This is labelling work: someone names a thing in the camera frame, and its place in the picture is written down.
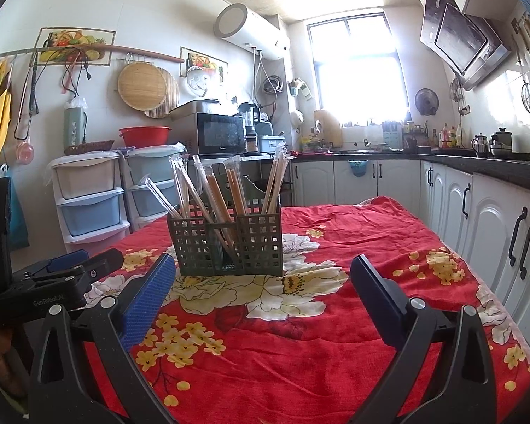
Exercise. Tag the green plastic utensil basket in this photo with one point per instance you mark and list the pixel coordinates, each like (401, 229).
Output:
(258, 247)

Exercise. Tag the pink hanging pouch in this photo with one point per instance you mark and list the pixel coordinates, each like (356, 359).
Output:
(25, 152)

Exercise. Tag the large fruit wall poster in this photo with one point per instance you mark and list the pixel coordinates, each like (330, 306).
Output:
(70, 37)

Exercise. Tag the pile of chopsticks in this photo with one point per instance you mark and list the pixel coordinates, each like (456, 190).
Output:
(216, 196)

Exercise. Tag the metal baking pan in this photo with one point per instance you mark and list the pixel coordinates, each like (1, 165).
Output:
(194, 108)

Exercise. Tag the person's left hand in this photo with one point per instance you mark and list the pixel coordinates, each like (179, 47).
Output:
(2, 357)

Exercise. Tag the white base cabinets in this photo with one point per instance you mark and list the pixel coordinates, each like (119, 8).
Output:
(486, 212)

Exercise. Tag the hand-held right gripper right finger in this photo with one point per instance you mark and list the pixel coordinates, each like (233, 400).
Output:
(373, 291)

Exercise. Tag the beige jug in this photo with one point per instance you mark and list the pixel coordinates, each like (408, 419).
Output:
(329, 130)

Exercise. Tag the brown woven basket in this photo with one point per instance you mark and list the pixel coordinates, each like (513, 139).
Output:
(88, 146)

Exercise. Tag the blue hanging bin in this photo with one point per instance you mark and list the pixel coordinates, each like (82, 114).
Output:
(358, 168)

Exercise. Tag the grey metal hanging rail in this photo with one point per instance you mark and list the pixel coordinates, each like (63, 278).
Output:
(8, 54)

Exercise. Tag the kitchen window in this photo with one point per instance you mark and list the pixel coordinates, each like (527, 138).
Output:
(357, 75)

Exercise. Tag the steel range hood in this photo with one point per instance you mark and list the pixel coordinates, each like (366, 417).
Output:
(463, 39)

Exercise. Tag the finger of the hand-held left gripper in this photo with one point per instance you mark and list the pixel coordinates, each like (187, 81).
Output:
(103, 265)
(66, 259)

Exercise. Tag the white water heater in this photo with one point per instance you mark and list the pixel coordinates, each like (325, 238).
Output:
(256, 35)

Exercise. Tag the black kitchen counter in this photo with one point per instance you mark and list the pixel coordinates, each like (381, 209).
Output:
(503, 172)

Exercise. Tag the red floral cloth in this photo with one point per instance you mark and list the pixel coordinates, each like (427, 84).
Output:
(318, 362)

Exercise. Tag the red plastic basin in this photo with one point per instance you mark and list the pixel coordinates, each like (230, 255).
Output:
(144, 137)

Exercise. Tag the small fruit wall poster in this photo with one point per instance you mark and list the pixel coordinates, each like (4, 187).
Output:
(203, 59)

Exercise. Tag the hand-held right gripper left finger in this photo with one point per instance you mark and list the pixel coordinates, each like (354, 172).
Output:
(152, 300)

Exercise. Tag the white blue drawer unit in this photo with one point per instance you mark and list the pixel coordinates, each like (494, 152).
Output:
(90, 216)

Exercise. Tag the long wooden stick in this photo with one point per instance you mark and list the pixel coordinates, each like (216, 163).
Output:
(158, 55)

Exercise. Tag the grey blue drawer unit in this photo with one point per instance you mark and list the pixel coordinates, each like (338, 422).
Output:
(147, 172)

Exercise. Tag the black microwave oven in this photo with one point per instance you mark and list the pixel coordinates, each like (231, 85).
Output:
(216, 134)

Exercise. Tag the group of condiment bottles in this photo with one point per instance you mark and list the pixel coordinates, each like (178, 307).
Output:
(446, 137)

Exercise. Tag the white plastic colander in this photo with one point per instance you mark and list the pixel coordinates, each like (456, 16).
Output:
(198, 81)

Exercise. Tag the round bamboo tray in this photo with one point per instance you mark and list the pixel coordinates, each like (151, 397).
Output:
(141, 86)

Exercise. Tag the grey plastic box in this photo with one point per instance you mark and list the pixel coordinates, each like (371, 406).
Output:
(271, 145)

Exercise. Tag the steel kettle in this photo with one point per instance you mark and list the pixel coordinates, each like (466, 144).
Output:
(480, 145)

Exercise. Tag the round bamboo mat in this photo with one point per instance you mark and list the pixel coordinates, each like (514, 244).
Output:
(171, 101)

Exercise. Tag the small wall fan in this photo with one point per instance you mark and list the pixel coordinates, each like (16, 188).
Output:
(426, 101)

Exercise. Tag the metal shelf rack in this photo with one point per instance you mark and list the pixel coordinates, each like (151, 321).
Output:
(256, 157)

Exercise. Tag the black blender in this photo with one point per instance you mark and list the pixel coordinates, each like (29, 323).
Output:
(249, 128)

